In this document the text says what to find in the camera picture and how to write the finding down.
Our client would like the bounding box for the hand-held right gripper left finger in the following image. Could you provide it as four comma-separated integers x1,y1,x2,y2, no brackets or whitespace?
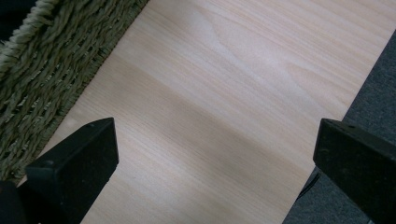
18,117,120,224

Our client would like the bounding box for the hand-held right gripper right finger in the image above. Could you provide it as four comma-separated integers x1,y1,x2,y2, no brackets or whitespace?
312,118,396,224

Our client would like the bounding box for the woven seagrass basket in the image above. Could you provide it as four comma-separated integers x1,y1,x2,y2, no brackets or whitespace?
0,0,150,185

